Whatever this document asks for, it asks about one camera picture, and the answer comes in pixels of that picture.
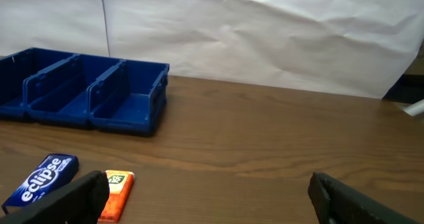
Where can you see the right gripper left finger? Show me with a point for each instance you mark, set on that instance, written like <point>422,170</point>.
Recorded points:
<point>73,201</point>

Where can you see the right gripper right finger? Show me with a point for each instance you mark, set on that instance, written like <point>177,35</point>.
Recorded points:
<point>341,204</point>

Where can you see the blue candy pack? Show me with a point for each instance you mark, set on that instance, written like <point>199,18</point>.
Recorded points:
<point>43,177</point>

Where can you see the orange candy box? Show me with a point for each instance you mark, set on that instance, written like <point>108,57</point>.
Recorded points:
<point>119,194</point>

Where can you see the blue tray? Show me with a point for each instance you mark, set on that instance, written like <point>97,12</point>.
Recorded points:
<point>129,108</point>

